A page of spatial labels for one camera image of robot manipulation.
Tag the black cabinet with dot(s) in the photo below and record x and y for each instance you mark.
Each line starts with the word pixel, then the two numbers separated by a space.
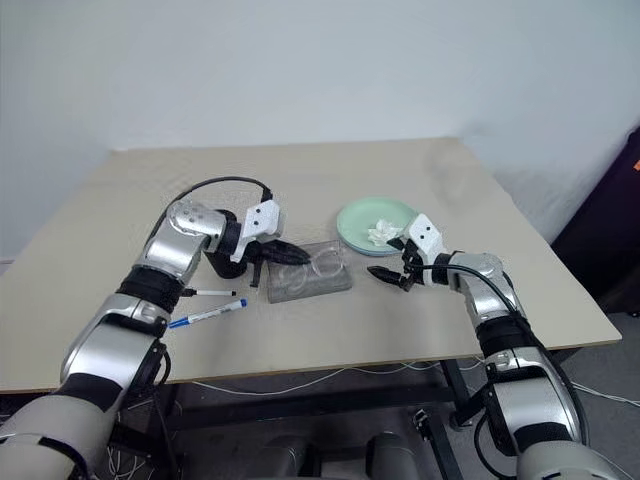
pixel 600 240

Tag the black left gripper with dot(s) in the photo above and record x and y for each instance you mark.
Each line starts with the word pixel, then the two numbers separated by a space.
pixel 262 250

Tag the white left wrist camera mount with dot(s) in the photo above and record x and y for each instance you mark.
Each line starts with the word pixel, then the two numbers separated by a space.
pixel 262 217

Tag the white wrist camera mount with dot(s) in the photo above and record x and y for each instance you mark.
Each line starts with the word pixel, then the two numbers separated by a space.
pixel 262 217
pixel 425 235

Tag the clear frame glasses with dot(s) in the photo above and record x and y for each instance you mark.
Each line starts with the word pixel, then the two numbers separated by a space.
pixel 325 264

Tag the white marker with black cap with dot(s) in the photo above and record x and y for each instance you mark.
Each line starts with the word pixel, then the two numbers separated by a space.
pixel 212 292

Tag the white marker with blue cap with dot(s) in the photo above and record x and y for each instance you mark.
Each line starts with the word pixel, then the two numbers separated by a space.
pixel 215 314

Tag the crumpled white tissue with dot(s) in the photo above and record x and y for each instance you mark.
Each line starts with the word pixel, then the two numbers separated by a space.
pixel 382 231

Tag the dark grey rounded shape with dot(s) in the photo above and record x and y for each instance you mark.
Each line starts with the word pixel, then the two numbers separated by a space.
pixel 392 456
pixel 292 457

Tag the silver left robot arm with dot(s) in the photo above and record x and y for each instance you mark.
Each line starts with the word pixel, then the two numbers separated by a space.
pixel 165 250

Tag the clear plastic glasses case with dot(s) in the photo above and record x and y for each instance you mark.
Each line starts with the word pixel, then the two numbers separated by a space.
pixel 320 287

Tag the blue plate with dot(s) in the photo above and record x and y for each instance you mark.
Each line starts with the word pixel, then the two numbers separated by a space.
pixel 367 251

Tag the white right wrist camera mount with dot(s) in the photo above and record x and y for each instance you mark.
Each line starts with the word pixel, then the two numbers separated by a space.
pixel 425 235

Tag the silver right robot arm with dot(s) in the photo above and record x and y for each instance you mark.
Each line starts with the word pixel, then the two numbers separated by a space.
pixel 495 305

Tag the black table frame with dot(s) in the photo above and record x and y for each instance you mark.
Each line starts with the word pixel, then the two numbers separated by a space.
pixel 310 400

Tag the black cup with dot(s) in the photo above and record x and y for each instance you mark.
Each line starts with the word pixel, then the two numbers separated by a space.
pixel 227 267

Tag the green plate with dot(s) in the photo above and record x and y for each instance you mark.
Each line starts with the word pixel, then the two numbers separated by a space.
pixel 360 220

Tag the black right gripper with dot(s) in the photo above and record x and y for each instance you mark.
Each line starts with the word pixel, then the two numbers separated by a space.
pixel 411 265

